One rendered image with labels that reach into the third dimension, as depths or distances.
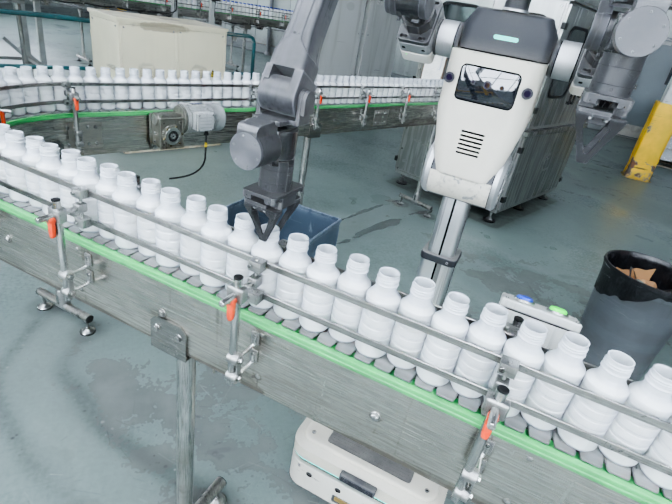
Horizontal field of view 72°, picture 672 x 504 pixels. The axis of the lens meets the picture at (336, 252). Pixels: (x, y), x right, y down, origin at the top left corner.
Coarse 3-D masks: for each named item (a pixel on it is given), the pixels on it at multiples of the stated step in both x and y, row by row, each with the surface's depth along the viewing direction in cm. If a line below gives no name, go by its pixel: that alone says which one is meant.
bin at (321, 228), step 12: (240, 204) 149; (228, 216) 145; (264, 216) 160; (300, 216) 154; (312, 216) 152; (324, 216) 150; (288, 228) 158; (300, 228) 156; (312, 228) 153; (324, 228) 151; (336, 228) 147; (312, 240) 132; (324, 240) 141; (336, 240) 151; (312, 252) 135
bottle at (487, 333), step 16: (496, 304) 74; (480, 320) 73; (496, 320) 71; (480, 336) 72; (496, 336) 72; (464, 352) 75; (496, 352) 73; (464, 368) 75; (480, 368) 74; (480, 384) 76
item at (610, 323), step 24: (624, 264) 253; (648, 264) 250; (600, 288) 238; (624, 288) 224; (648, 288) 215; (600, 312) 237; (624, 312) 226; (648, 312) 220; (600, 336) 238; (624, 336) 230; (648, 336) 225; (600, 360) 241; (648, 360) 235
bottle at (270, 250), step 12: (264, 228) 86; (276, 228) 86; (276, 240) 85; (252, 252) 85; (264, 252) 84; (276, 252) 85; (276, 264) 86; (264, 276) 86; (276, 276) 87; (264, 288) 87; (264, 300) 89
